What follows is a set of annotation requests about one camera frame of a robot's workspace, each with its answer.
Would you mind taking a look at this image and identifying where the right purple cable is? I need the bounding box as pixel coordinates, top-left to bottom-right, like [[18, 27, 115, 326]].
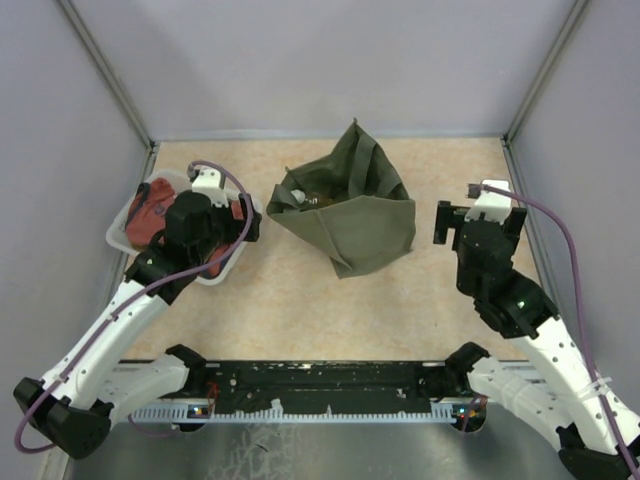
[[482, 183, 632, 469]]

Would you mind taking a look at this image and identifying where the green canvas bag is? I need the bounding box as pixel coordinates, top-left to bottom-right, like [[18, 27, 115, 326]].
[[266, 121, 416, 279]]

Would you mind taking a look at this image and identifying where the purple cable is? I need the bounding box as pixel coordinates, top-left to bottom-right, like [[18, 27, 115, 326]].
[[13, 159, 251, 455], [482, 183, 632, 469]]

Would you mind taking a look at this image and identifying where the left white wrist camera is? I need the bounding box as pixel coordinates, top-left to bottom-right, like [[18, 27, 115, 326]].
[[187, 165, 229, 208]]

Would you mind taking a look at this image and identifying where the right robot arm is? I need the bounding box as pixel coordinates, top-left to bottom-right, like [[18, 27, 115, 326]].
[[434, 200, 639, 479]]

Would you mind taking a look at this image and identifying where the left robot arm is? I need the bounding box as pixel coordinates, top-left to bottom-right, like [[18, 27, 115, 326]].
[[13, 190, 261, 460]]

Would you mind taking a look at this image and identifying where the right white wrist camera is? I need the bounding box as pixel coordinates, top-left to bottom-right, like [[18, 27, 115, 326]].
[[465, 179, 511, 224]]

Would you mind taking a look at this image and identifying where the amber liquid clear bottle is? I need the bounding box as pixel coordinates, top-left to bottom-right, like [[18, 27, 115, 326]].
[[290, 189, 348, 211]]

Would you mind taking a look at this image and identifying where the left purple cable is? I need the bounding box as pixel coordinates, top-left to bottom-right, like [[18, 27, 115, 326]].
[[13, 159, 251, 455]]

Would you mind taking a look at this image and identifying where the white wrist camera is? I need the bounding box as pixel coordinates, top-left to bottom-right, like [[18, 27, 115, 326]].
[[187, 165, 229, 208], [465, 179, 511, 224]]

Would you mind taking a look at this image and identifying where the white toothed cable duct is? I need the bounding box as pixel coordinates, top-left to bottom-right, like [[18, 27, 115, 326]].
[[123, 400, 471, 425]]

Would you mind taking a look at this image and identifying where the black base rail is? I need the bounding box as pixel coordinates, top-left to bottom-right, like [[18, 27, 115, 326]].
[[162, 360, 474, 415]]

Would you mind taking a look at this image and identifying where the white plastic bin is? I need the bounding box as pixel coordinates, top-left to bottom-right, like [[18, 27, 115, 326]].
[[106, 169, 248, 286]]

